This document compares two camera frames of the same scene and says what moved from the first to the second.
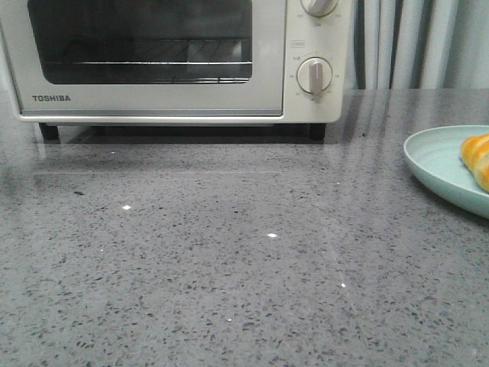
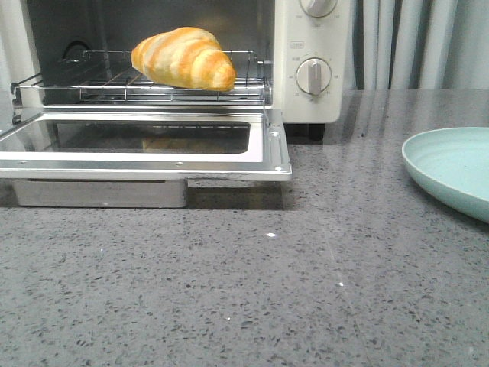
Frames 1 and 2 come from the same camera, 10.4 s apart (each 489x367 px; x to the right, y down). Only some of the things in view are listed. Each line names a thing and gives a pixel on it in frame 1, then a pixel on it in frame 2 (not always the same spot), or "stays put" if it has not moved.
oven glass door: (146, 58) -> (148, 145)
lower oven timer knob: (314, 75) stays put
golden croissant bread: (474, 152) -> (185, 57)
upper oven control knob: (318, 8) stays put
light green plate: (434, 154) stays put
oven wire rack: (159, 61) -> (113, 76)
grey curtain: (419, 44) stays put
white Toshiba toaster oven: (175, 62) stays put
